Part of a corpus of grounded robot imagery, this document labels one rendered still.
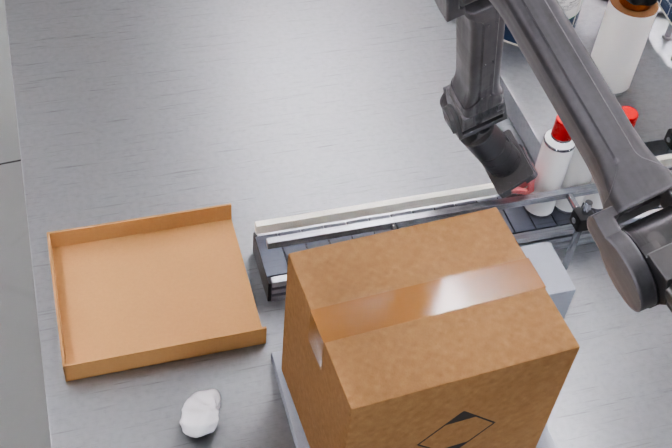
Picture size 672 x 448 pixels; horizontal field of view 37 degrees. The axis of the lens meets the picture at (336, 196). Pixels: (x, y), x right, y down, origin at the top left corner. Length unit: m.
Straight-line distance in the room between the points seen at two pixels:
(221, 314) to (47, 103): 0.59
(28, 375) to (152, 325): 1.02
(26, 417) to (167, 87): 0.93
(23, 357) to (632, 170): 1.89
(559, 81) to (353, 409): 0.44
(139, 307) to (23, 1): 0.83
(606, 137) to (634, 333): 0.76
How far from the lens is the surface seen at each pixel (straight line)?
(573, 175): 1.69
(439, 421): 1.28
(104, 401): 1.53
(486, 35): 1.24
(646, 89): 2.05
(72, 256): 1.69
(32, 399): 2.54
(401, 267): 1.30
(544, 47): 1.01
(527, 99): 1.94
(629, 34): 1.91
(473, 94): 1.39
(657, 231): 0.95
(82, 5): 2.18
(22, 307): 2.69
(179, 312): 1.60
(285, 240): 1.52
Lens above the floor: 2.12
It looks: 47 degrees down
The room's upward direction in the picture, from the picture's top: 6 degrees clockwise
